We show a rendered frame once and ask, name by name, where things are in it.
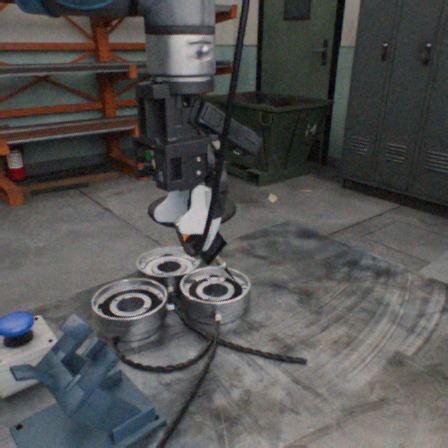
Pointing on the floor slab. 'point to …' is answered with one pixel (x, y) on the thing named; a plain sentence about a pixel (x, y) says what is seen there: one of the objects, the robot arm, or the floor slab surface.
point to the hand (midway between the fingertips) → (201, 235)
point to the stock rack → (106, 73)
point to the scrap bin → (274, 133)
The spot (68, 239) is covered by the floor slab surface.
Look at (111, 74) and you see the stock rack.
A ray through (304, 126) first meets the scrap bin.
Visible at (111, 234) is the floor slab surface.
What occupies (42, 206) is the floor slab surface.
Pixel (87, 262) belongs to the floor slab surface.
